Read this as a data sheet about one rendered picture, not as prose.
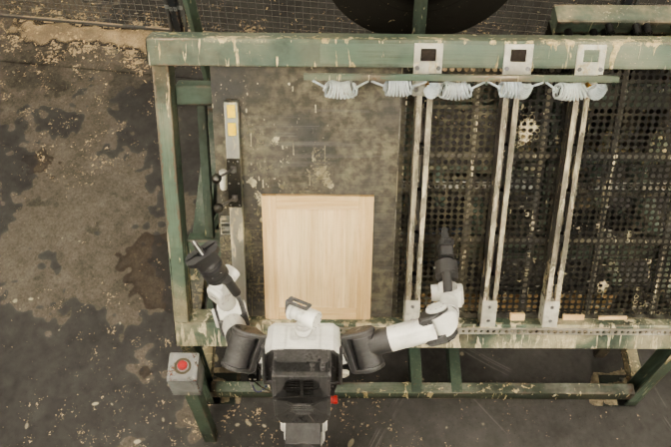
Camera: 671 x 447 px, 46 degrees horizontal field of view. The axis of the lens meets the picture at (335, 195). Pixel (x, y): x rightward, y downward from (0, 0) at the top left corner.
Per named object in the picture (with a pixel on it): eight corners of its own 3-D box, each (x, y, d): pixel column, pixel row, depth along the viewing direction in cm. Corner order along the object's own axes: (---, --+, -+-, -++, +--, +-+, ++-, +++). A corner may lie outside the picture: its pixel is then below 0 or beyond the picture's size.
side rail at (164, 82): (179, 307, 339) (174, 322, 329) (157, 54, 294) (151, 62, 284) (193, 308, 339) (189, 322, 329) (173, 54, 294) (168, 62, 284)
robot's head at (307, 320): (312, 338, 275) (312, 318, 270) (287, 327, 279) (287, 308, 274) (322, 326, 280) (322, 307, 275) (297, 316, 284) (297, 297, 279)
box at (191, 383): (173, 396, 328) (166, 380, 313) (176, 368, 335) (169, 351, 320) (202, 396, 328) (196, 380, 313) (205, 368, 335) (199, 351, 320)
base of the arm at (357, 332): (387, 360, 288) (384, 370, 276) (353, 368, 290) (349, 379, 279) (375, 320, 287) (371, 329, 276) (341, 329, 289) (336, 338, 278)
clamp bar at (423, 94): (397, 316, 334) (402, 350, 312) (411, 36, 285) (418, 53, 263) (421, 316, 334) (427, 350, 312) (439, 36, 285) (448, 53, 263)
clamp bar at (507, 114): (472, 317, 334) (482, 350, 313) (499, 37, 285) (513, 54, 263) (496, 317, 334) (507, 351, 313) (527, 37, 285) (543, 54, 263)
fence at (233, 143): (236, 316, 334) (235, 321, 330) (225, 99, 295) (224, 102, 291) (248, 316, 334) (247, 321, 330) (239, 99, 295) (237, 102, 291)
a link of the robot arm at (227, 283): (216, 252, 284) (227, 269, 293) (197, 276, 280) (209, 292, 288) (239, 263, 278) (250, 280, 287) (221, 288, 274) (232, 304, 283)
